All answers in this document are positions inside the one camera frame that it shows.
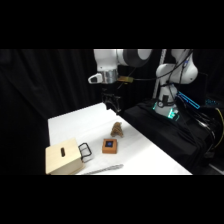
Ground orange block with blue top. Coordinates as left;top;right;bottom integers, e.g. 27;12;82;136
101;138;119;155

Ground silver pen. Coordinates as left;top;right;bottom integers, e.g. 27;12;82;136
83;163;125;175

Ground brown plush toy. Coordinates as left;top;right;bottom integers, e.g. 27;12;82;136
110;121;125;139

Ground yellow cable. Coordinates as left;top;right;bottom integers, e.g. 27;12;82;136
214;107;224;151

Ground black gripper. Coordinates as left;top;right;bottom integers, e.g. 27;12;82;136
101;92;123;116

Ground black curtain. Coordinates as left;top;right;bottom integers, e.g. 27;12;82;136
0;49;224;176

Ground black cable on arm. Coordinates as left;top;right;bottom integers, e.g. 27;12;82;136
116;49;195;101

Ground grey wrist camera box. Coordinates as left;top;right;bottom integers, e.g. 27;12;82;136
87;73;104;85

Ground black robot stand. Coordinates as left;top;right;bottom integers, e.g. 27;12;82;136
122;99;224;176

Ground light wooden box with slot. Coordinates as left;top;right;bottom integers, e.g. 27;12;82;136
44;138;85;176

